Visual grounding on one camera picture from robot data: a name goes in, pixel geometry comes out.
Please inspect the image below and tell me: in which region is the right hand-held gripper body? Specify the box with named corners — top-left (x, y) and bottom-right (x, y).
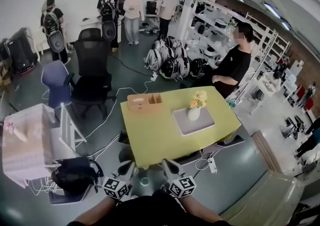
top-left (168, 175), bottom-right (196, 199)

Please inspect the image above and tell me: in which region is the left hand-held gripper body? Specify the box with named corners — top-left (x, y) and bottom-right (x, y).
top-left (101, 175), bottom-right (132, 200)

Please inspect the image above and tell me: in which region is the grey tray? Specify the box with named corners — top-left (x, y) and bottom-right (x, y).
top-left (171, 106), bottom-right (216, 137)

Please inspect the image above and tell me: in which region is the white vase with yellow flowers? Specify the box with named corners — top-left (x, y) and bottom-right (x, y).
top-left (187, 90), bottom-right (209, 122)

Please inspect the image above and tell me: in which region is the person's left forearm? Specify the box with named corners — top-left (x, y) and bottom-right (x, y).
top-left (66, 196), bottom-right (118, 226)

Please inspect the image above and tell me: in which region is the person's right forearm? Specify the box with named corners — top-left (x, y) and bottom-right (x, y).
top-left (181, 196), bottom-right (223, 225)

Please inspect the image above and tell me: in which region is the person's black shirt torso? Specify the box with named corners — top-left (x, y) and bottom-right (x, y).
top-left (72, 189), bottom-right (233, 226)

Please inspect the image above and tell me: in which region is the yellow-green table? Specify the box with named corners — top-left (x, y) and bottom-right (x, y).
top-left (119, 86), bottom-right (242, 169)

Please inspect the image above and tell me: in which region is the black bag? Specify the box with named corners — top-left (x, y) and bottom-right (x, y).
top-left (50, 156), bottom-right (104, 193)

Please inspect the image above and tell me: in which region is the blue office chair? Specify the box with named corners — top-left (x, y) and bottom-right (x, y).
top-left (48, 184), bottom-right (89, 205)
top-left (40, 59), bottom-right (75, 109)

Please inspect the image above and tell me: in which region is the wooden desk organizer box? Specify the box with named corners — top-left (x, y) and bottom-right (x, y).
top-left (126, 93), bottom-right (164, 115)

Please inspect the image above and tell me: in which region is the pale green table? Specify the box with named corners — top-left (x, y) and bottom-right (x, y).
top-left (219, 169), bottom-right (305, 226)

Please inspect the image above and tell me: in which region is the wooden slatted panel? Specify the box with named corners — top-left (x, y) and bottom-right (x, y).
top-left (251, 129), bottom-right (285, 173)

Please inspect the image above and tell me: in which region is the pink cloth-covered box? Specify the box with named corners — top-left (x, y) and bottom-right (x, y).
top-left (1, 103), bottom-right (56, 188)

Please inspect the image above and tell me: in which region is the pile of black-white backpacks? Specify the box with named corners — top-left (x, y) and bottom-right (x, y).
top-left (144, 35), bottom-right (210, 82)

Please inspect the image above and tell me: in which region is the black mesh office chair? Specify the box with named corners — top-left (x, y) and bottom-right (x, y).
top-left (69, 28), bottom-right (113, 120)

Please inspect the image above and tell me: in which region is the small white table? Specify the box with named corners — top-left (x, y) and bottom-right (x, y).
top-left (259, 76), bottom-right (282, 95)

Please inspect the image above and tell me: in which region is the white shelving rack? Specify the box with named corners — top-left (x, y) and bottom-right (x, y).
top-left (189, 0), bottom-right (278, 103)

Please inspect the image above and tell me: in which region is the cardboard box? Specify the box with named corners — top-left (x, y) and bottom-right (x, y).
top-left (0, 58), bottom-right (14, 88)

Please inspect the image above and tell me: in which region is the black rolling case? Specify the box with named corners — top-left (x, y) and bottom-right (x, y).
top-left (0, 38), bottom-right (12, 62)
top-left (6, 28), bottom-right (38, 73)

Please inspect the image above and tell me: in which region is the white ladder shelf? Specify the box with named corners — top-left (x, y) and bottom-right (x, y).
top-left (246, 12), bottom-right (292, 75)

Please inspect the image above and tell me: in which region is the white cable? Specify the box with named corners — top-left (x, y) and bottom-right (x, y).
top-left (86, 79), bottom-right (157, 158)

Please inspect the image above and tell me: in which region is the black cable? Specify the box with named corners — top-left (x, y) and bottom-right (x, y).
top-left (108, 53), bottom-right (153, 78)

